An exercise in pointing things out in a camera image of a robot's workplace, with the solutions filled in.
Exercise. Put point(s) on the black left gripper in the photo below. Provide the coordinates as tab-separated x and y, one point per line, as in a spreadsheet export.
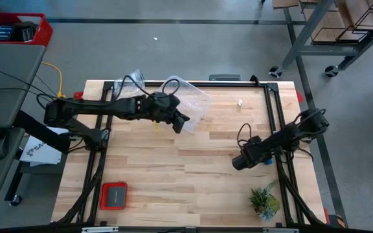
164	106

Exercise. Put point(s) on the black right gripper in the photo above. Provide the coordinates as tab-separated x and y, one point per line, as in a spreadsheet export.
249	155

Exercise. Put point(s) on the blue bandage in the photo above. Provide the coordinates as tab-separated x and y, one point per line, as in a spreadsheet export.
268	161

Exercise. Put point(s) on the clear plastic container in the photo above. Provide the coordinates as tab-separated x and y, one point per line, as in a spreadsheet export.
196	100

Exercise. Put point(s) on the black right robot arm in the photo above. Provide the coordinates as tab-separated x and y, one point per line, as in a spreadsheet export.
290	134

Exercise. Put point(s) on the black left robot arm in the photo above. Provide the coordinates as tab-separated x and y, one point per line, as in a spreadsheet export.
92	106

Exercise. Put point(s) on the yellow tag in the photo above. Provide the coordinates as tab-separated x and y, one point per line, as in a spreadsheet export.
156	127

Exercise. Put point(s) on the green succulent plant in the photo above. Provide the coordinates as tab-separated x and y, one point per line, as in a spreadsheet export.
264	202

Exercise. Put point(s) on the small white paper scrap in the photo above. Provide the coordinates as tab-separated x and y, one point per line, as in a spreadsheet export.
240	102

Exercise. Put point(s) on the clear plastic bag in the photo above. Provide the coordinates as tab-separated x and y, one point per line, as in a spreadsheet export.
129	89

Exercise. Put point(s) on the red clamp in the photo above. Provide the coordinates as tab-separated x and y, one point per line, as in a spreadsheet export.
78	95
300	96

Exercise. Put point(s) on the black workbench caster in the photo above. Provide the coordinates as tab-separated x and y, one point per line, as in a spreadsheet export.
275	71
331	71

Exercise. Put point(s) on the black box in tray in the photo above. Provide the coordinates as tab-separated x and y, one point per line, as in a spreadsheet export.
116	196

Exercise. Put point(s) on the red tray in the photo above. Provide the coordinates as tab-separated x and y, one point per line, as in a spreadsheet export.
102	195

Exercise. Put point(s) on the white printed paper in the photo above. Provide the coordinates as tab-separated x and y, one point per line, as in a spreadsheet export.
42	153

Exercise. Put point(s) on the red plastic basket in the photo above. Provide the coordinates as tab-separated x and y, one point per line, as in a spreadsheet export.
45	32

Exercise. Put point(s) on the black electronic device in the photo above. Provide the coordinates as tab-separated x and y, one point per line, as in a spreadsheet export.
28	32
3	32

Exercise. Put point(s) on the black desk caster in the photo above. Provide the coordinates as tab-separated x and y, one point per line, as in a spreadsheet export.
15	200

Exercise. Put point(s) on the black support beam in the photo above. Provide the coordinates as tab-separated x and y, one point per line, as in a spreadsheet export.
28	229

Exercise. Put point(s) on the black aluminium table frame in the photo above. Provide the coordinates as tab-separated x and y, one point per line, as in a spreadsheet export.
232	84

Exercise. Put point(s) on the silver bracket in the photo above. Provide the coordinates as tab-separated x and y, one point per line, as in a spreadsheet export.
280	230
99	230

